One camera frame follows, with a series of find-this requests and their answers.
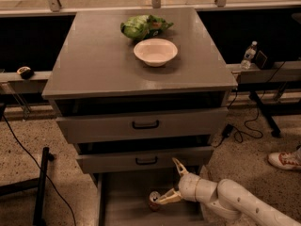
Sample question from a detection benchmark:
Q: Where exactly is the grey top drawer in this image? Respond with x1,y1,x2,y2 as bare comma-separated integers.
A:
56,107,228,144

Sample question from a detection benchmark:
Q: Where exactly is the black cable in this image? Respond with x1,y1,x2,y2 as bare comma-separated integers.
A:
213,59,287,148
1,113,77,226

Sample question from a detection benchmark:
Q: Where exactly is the red coke can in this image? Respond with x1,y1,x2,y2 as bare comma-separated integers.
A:
149,191,161,212

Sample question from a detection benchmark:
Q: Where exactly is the white red sneaker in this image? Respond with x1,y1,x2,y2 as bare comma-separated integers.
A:
267,152,301,170

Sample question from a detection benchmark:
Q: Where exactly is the white bowl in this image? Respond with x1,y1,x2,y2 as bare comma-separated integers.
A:
134,39,178,67

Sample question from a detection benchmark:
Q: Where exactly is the green chip bag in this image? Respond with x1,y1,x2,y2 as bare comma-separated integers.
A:
120,15,173,41

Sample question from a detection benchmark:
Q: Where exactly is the black cable right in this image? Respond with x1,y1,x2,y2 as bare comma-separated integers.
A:
213,59,287,148

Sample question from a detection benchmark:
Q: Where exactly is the grey bottom drawer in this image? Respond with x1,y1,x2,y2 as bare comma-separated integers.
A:
97,168,215,226

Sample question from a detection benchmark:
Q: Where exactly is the black metal stand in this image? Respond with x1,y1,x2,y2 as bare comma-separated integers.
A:
0,147,55,226

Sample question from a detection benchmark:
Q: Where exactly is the grey middle drawer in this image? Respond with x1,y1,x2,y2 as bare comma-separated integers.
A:
76,146,214,173

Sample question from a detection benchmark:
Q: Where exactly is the grey drawer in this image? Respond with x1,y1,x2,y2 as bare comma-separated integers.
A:
97,168,215,226
56,107,228,144
76,146,214,173

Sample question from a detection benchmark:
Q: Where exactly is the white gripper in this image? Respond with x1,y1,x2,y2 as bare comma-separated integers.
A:
155,157,217,204

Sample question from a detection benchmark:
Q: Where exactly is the small black round device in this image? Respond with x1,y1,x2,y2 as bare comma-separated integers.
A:
17,66,34,79

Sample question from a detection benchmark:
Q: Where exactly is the black cable left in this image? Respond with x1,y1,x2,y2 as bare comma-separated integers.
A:
1,113,77,226

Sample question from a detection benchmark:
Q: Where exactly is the clear water bottle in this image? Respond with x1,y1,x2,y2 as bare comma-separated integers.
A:
241,41,258,70

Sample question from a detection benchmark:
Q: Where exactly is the small black box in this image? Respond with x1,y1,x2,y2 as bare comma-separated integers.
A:
255,50,273,70

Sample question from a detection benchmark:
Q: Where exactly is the grey drawer cabinet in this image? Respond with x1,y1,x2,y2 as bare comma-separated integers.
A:
41,7,238,174

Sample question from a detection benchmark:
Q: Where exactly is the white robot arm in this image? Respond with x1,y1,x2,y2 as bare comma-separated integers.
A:
150,157,301,226

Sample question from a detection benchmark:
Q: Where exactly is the black table leg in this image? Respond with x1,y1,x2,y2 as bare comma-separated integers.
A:
249,91,280,137

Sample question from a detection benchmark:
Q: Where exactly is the black power adapter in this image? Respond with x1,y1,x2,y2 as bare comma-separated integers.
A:
222,124,233,138

